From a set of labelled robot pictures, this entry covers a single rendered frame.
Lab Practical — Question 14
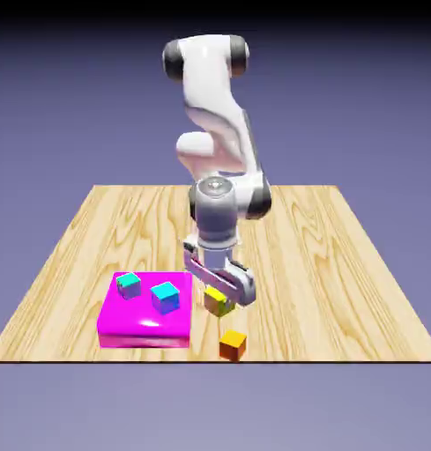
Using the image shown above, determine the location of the small orange cube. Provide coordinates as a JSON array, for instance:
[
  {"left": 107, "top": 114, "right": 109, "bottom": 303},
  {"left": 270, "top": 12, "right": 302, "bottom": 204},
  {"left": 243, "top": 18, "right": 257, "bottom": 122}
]
[{"left": 219, "top": 329, "right": 248, "bottom": 363}]

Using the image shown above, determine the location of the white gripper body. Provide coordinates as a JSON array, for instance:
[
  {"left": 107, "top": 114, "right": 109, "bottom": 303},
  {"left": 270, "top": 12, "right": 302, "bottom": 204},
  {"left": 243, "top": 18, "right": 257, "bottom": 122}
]
[{"left": 182, "top": 240, "right": 257, "bottom": 308}]

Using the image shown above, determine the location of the large magenta box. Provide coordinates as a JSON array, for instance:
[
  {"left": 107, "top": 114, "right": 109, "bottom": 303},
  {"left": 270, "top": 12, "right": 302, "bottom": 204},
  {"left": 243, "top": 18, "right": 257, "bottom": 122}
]
[{"left": 96, "top": 270, "right": 194, "bottom": 350}]

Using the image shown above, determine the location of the small yellow cube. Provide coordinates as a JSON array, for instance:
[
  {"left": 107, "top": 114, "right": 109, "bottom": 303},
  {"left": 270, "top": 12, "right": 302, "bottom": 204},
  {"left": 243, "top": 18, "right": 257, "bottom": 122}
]
[{"left": 203, "top": 285, "right": 236, "bottom": 318}]

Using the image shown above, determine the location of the small cyan cube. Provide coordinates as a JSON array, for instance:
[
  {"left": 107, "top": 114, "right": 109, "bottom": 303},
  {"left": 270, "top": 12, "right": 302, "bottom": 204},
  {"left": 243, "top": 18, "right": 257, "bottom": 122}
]
[{"left": 150, "top": 281, "right": 182, "bottom": 316}]

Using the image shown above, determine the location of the small teal cube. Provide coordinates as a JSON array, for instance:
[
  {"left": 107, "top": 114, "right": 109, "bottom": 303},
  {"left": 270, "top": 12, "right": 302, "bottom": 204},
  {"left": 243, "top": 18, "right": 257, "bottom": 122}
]
[{"left": 115, "top": 271, "right": 143, "bottom": 301}]

